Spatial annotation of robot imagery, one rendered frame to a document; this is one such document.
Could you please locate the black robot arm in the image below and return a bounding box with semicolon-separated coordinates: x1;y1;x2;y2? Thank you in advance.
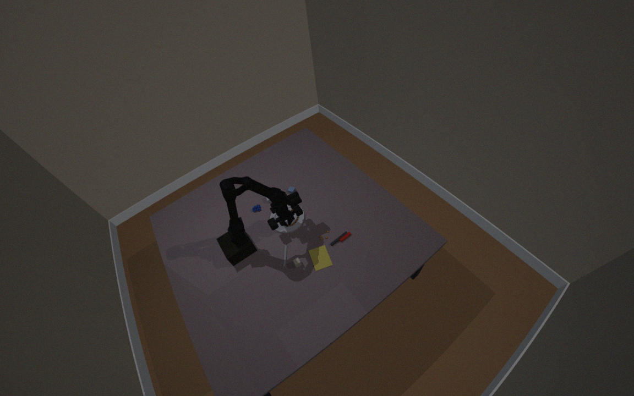
220;177;302;249

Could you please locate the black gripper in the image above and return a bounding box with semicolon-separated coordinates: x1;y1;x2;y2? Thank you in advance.
267;205;303;230

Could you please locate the yellow flat rectangular sheet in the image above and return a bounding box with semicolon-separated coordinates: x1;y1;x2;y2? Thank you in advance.
309;245;333;271

